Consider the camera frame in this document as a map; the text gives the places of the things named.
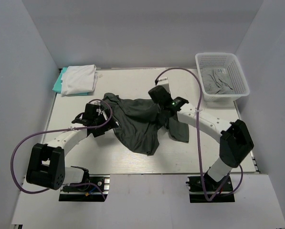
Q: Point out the folded white t-shirt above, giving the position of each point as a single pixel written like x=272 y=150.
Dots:
x=79 y=79

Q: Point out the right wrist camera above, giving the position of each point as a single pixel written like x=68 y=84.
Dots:
x=164 y=83

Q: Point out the light grey t-shirt in basket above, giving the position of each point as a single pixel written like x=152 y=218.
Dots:
x=216 y=81

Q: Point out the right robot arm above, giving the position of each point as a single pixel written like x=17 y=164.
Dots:
x=233 y=137

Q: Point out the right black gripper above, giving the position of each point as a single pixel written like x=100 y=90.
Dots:
x=168 y=93

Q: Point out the white plastic basket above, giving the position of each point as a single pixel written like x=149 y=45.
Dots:
x=227 y=62

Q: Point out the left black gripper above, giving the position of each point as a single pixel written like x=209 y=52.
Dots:
x=112 y=124

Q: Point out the folded teal t-shirt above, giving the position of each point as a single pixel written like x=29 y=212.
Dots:
x=58 y=84

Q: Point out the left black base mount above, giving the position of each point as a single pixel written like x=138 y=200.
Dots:
x=96 y=189

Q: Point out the dark grey t-shirt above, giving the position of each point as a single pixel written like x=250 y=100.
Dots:
x=139 y=121

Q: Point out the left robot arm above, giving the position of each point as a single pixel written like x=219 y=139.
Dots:
x=46 y=166

